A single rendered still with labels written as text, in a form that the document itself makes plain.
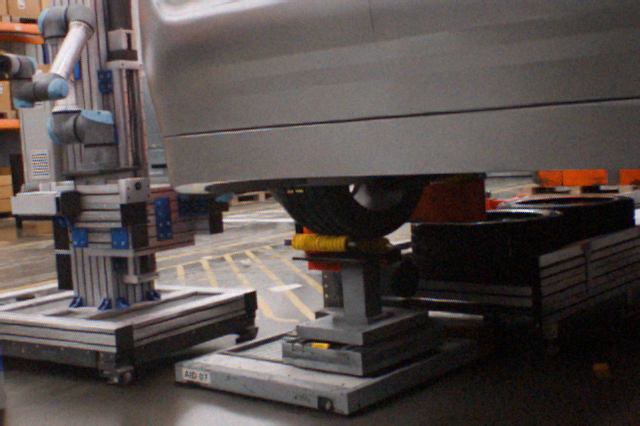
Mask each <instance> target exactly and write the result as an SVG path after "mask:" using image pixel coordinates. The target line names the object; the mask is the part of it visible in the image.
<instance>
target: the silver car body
mask: <svg viewBox="0 0 640 426"><path fill-rule="evenodd" d="M137 5H138V21H139V35H140V48H141V57H142V63H143V69H144V75H145V80H146V84H147V89H148V93H150V97H151V102H152V106H153V110H154V114H155V117H156V121H157V126H158V129H159V133H160V137H162V139H161V141H162V145H163V150H164V155H165V159H166V164H167V170H168V177H169V183H170V186H171V188H172V189H173V190H174V191H176V192H180V193H186V194H211V193H232V192H241V191H250V190H259V189H268V188H277V187H286V186H295V185H296V186H332V185H356V184H364V183H368V182H370V181H372V180H375V179H384V178H392V177H400V176H410V175H431V174H466V173H503V172H540V171H584V170H640V0H137Z"/></svg>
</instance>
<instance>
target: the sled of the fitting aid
mask: <svg viewBox="0 0 640 426"><path fill-rule="evenodd" d="M444 344H445V336H444V324H441V323H430V322H429V323H425V324H422V325H420V326H417V327H414V328H411V329H408V330H404V331H401V332H398V333H395V335H393V336H390V337H387V338H384V339H380V340H377V341H374V342H371V343H368V344H366V345H355V344H347V343H339V342H330V341H323V340H314V339H306V338H297V339H293V340H289V341H286V342H283V343H281V347H282V363H283V364H287V365H294V366H301V367H307V368H313V369H321V370H327V371H334V372H341V373H348V374H354V375H361V376H363V375H366V374H368V373H371V372H374V371H376V370H379V369H381V368H385V367H387V366H390V365H393V364H395V363H398V362H400V361H403V360H405V359H409V357H412V356H414V355H417V354H419V353H422V352H424V351H427V350H431V349H433V348H436V347H438V346H441V345H444Z"/></svg>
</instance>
